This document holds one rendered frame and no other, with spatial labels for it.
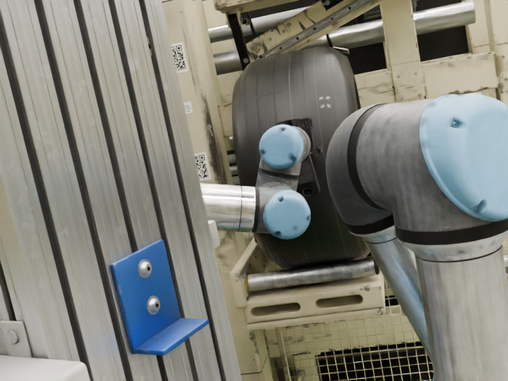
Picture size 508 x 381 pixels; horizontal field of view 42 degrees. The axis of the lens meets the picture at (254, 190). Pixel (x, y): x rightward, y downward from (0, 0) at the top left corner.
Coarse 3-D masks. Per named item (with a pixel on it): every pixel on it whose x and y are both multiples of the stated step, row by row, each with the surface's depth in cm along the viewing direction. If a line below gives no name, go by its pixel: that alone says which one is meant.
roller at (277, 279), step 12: (336, 264) 167; (348, 264) 166; (360, 264) 165; (372, 264) 165; (252, 276) 172; (264, 276) 171; (276, 276) 170; (288, 276) 169; (300, 276) 168; (312, 276) 168; (324, 276) 167; (336, 276) 167; (348, 276) 166; (360, 276) 166; (252, 288) 171; (264, 288) 171
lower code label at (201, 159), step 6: (198, 156) 175; (204, 156) 174; (198, 162) 175; (204, 162) 175; (198, 168) 175; (204, 168) 175; (198, 174) 176; (204, 174) 175; (210, 174) 175; (204, 180) 176
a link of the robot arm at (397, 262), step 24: (336, 144) 70; (336, 168) 70; (336, 192) 73; (360, 216) 74; (384, 216) 74; (384, 240) 76; (384, 264) 79; (408, 264) 77; (408, 288) 79; (408, 312) 82
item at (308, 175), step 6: (306, 162) 132; (306, 168) 133; (312, 168) 133; (300, 174) 134; (306, 174) 133; (312, 174) 133; (300, 180) 134; (306, 180) 134; (312, 180) 134; (300, 186) 135; (306, 186) 135; (312, 186) 135; (318, 186) 136; (300, 192) 136; (306, 192) 135; (312, 192) 136; (318, 192) 136; (306, 198) 137
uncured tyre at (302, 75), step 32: (256, 64) 166; (288, 64) 161; (320, 64) 158; (288, 96) 154; (352, 96) 156; (256, 128) 153; (320, 128) 149; (256, 160) 152; (320, 160) 149; (320, 192) 150; (320, 224) 154; (288, 256) 163; (320, 256) 164; (352, 256) 165
